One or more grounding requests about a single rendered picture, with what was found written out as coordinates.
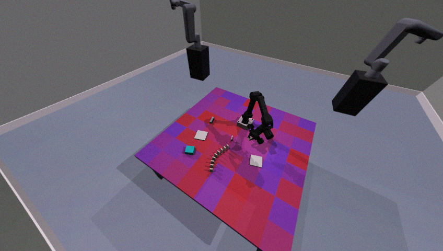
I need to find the teal block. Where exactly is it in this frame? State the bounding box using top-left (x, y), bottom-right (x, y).
top-left (185, 146), bottom-right (195, 155)

